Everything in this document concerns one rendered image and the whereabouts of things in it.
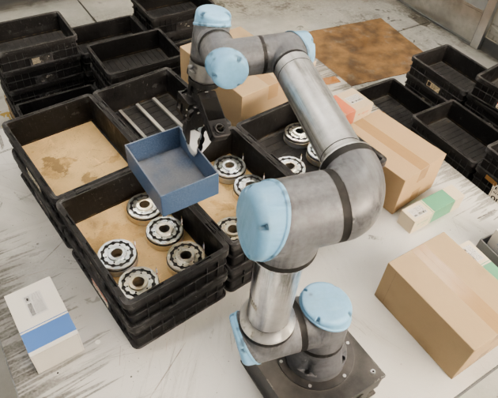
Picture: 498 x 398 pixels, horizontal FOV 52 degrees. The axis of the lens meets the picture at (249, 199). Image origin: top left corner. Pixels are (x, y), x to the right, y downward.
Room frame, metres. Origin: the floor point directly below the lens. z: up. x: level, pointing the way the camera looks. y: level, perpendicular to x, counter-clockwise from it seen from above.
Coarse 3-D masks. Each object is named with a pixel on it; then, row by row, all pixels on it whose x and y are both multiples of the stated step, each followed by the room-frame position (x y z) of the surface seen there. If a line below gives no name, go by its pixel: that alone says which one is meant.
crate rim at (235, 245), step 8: (232, 128) 1.28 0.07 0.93; (240, 136) 1.24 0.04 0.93; (248, 144) 1.21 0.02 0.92; (264, 152) 1.17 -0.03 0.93; (272, 160) 1.14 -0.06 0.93; (280, 168) 1.11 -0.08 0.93; (200, 208) 0.92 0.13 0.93; (208, 216) 0.90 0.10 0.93; (216, 224) 0.87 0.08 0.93; (224, 232) 0.85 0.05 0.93; (232, 248) 0.81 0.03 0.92; (240, 248) 0.82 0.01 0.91
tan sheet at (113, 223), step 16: (112, 208) 0.98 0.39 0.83; (80, 224) 0.91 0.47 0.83; (96, 224) 0.92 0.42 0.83; (112, 224) 0.92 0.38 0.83; (128, 224) 0.93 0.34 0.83; (96, 240) 0.86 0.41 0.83; (128, 240) 0.87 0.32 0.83; (144, 240) 0.87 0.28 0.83; (192, 240) 0.89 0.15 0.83; (144, 256) 0.82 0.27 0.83; (160, 256) 0.83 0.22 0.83; (160, 272) 0.77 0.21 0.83
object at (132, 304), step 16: (112, 176) 1.01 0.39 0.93; (80, 192) 0.94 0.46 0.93; (64, 208) 0.88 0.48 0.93; (192, 208) 0.92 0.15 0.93; (208, 224) 0.87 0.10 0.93; (80, 240) 0.78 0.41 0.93; (224, 240) 0.82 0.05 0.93; (96, 256) 0.74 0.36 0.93; (208, 256) 0.77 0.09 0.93; (224, 256) 0.78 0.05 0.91; (192, 272) 0.72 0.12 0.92; (112, 288) 0.65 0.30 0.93; (160, 288) 0.66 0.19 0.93; (128, 304) 0.61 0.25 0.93
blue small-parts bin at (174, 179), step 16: (176, 128) 1.01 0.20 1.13; (128, 144) 0.93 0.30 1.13; (144, 144) 0.95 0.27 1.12; (160, 144) 0.98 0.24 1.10; (176, 144) 1.01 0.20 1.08; (128, 160) 0.92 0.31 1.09; (144, 160) 0.95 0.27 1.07; (160, 160) 0.95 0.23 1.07; (176, 160) 0.96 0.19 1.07; (192, 160) 0.96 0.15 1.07; (208, 160) 0.89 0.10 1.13; (144, 176) 0.84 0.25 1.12; (160, 176) 0.90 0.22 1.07; (176, 176) 0.90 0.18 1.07; (192, 176) 0.90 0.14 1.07; (208, 176) 0.84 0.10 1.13; (160, 192) 0.84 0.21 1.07; (176, 192) 0.79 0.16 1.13; (192, 192) 0.81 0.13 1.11; (208, 192) 0.84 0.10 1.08; (160, 208) 0.77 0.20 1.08; (176, 208) 0.79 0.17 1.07
